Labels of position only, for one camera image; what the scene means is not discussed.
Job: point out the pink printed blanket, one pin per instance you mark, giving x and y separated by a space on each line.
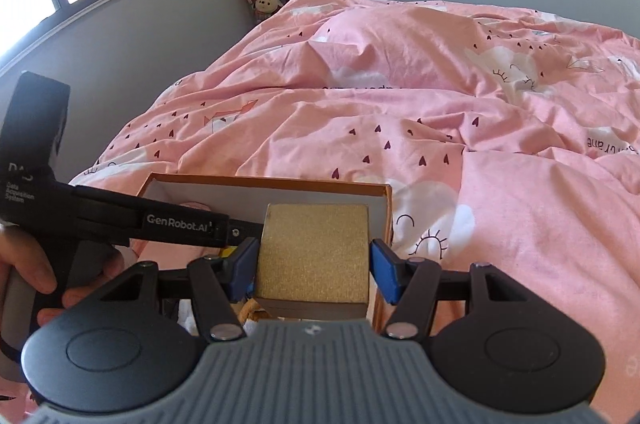
450 154

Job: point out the gold glitter box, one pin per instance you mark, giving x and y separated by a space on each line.
312 254

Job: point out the orange cardboard box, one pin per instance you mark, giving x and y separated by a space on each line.
330 194

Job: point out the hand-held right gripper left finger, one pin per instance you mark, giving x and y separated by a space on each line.
242 269

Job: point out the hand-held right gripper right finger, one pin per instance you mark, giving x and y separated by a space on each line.
387 269

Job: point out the person's left hand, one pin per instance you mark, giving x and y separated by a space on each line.
25 261

